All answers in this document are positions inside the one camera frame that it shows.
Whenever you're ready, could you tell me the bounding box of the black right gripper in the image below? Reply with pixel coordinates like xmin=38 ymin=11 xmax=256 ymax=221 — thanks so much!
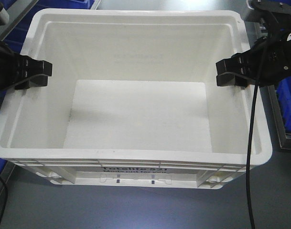
xmin=216 ymin=31 xmax=291 ymax=87

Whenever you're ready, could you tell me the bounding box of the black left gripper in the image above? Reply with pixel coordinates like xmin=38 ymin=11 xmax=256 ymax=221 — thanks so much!
xmin=0 ymin=41 xmax=52 ymax=91

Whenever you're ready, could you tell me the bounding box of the white plastic tote bin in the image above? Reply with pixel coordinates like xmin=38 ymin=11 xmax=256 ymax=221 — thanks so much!
xmin=0 ymin=8 xmax=273 ymax=190

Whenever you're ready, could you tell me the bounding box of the black right camera cable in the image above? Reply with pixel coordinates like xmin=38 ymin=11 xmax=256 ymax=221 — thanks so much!
xmin=245 ymin=31 xmax=268 ymax=229

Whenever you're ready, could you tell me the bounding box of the black camera cable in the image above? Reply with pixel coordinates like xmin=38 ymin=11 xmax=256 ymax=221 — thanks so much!
xmin=0 ymin=164 xmax=10 ymax=229
xmin=245 ymin=31 xmax=268 ymax=229

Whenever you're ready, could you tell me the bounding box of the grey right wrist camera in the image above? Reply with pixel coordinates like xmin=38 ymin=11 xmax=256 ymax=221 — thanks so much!
xmin=239 ymin=0 xmax=291 ymax=22

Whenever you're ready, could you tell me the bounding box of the black left camera cable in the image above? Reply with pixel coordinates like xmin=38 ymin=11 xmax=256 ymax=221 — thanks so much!
xmin=0 ymin=164 xmax=10 ymax=229

